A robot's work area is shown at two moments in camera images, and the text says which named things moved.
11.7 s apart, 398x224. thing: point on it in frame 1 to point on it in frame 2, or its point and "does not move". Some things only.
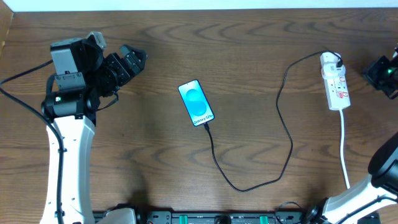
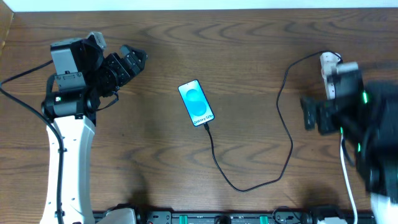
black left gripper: x=121 y=66 does not move
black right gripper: x=376 y=70 to x=321 y=115
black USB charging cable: x=339 y=65 does not move
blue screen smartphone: x=196 y=102 does not move
